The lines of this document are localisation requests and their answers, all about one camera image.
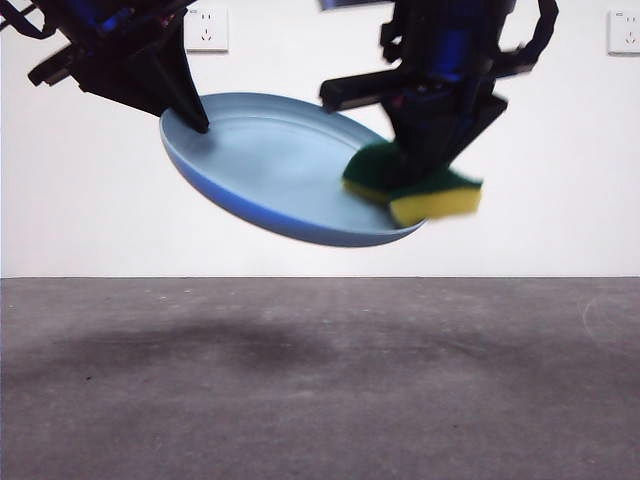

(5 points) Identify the yellow sponge with green scourer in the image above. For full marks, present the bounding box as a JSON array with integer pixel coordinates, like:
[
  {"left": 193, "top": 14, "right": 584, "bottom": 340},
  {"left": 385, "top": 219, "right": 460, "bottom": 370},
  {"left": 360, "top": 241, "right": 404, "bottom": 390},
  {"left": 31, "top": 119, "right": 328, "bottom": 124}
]
[{"left": 342, "top": 142, "right": 485, "bottom": 227}]

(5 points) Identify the blue round plate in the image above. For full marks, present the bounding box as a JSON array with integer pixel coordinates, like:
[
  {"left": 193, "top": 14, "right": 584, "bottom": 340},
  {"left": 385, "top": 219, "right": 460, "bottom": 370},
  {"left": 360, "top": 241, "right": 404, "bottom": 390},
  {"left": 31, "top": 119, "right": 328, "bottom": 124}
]
[{"left": 159, "top": 92, "right": 431, "bottom": 249}]

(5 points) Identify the white wall socket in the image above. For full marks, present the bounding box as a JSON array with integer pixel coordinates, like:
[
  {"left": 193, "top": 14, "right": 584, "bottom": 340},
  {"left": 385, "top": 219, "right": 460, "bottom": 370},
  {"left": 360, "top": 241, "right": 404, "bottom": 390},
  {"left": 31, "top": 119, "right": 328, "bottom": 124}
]
[
  {"left": 183, "top": 7, "right": 230, "bottom": 53},
  {"left": 607, "top": 9, "right": 640, "bottom": 56}
]

